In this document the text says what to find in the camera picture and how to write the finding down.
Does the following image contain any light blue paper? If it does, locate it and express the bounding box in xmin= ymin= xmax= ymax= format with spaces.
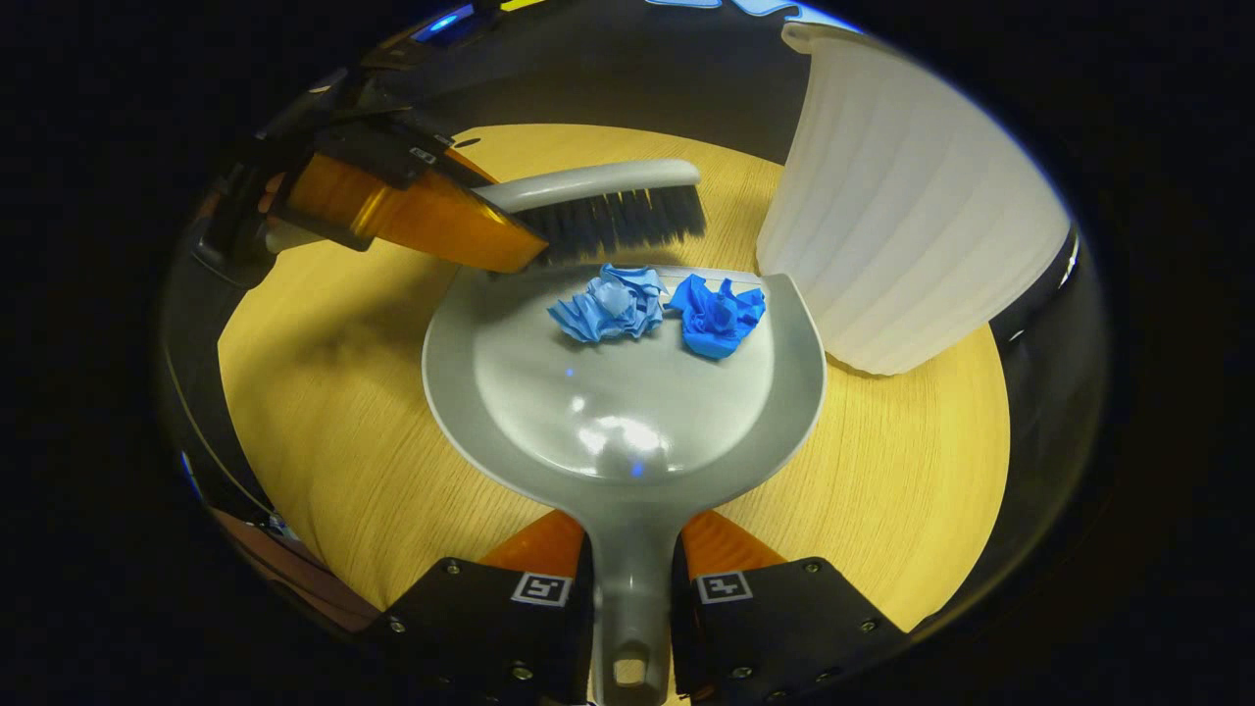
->
xmin=547 ymin=263 xmax=670 ymax=344

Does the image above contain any grey dustpan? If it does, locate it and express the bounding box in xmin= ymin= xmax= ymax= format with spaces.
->
xmin=422 ymin=263 xmax=828 ymax=706

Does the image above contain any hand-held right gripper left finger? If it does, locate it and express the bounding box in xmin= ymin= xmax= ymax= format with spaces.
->
xmin=377 ymin=508 xmax=597 ymax=706

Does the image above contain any wooden desktop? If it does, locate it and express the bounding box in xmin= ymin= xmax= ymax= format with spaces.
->
xmin=218 ymin=123 xmax=1011 ymax=633

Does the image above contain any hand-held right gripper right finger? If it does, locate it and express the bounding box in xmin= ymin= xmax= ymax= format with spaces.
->
xmin=670 ymin=508 xmax=908 ymax=702

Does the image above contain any small white broom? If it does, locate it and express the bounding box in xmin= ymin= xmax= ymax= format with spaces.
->
xmin=263 ymin=159 xmax=707 ymax=268

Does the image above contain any dark blue paper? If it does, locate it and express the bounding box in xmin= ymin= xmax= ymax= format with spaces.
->
xmin=667 ymin=275 xmax=768 ymax=360

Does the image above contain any white ribbed garbage bin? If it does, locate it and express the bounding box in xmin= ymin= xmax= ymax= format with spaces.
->
xmin=755 ymin=22 xmax=1073 ymax=377

